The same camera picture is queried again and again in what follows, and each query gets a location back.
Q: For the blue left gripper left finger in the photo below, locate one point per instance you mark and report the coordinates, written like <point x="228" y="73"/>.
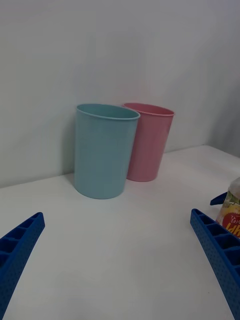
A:
<point x="17" y="247"/>

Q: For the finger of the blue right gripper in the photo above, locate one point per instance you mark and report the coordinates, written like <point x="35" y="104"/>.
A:
<point x="219" y="198"/>

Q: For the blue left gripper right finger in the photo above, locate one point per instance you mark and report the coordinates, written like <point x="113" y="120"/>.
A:
<point x="220" y="252"/>

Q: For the plastic bottle with yellow label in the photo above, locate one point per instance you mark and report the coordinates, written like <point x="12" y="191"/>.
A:
<point x="230" y="212"/>

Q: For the pink plastic bin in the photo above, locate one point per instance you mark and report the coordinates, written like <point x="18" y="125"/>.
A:
<point x="152" y="145"/>

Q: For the pale blue plastic bin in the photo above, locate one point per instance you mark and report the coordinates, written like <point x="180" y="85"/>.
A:
<point x="102" y="155"/>

